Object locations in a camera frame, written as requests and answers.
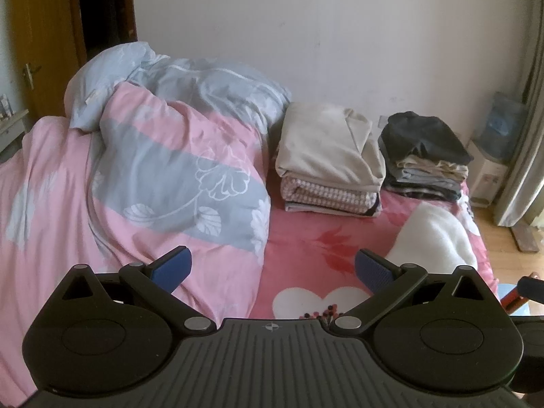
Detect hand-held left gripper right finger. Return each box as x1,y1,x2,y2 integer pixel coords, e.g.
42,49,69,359
329,249,494,336

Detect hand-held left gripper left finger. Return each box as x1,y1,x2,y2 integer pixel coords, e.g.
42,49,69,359
59,245,215,336

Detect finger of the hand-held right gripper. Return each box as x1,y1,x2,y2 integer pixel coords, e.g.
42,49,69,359
515,275,544,307

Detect beige jacket with black trim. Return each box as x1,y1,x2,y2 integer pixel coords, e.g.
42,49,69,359
275,102,387,195

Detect stack of dark folded clothes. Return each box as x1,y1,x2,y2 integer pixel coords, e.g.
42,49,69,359
377,110,475,203

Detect brown floor mat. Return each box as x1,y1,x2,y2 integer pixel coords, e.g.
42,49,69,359
511,224,544,255

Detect pink floral bed blanket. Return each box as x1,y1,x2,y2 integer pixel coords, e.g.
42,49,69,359
249,178,498,321

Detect white fleece folded blanket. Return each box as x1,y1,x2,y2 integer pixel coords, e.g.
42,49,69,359
384,205,479,273

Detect folded lilac sheet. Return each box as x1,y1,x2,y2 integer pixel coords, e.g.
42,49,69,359
283,202,382,219

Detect checked folded cloth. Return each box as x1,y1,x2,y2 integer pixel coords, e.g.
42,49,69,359
279,176,382,216

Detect pink grey floral duvet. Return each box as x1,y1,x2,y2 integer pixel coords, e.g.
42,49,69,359
0,41,293,396

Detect white water dispenser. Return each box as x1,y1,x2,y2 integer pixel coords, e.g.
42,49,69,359
466,139,509,210

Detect grey curtain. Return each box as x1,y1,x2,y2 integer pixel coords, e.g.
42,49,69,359
494,0,544,229

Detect beige cabinet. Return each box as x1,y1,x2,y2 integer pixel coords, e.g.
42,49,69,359
0,107,30,154

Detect metal door handle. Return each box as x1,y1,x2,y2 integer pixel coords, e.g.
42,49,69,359
22,62,44,91

